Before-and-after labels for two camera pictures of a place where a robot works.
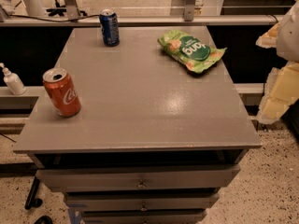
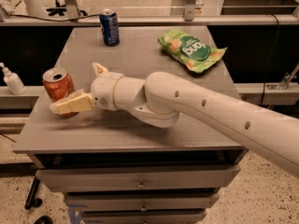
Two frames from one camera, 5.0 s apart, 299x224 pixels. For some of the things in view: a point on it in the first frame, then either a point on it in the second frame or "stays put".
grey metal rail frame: [74, 18] stays put
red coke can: [62, 92] stays put
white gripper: [290, 36] -> [103, 91]
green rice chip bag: [192, 52] stays put
